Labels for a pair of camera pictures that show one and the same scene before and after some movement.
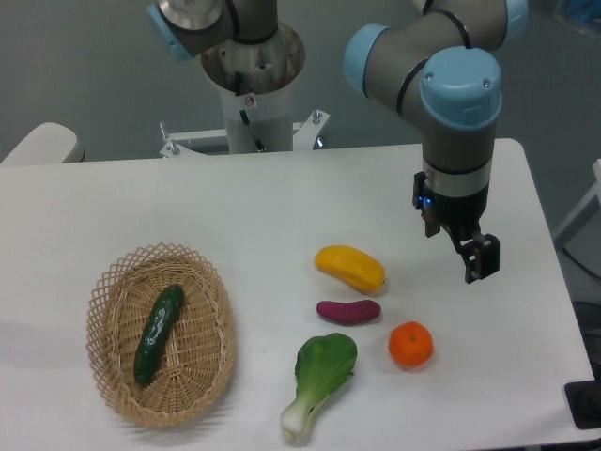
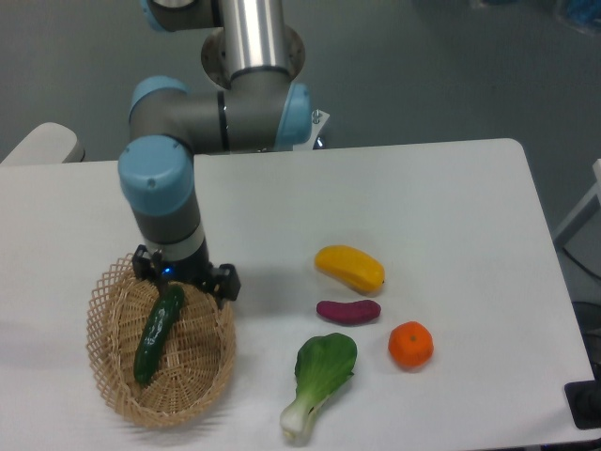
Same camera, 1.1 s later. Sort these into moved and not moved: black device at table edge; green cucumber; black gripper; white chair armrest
Moved: black gripper
Not moved: black device at table edge; green cucumber; white chair armrest
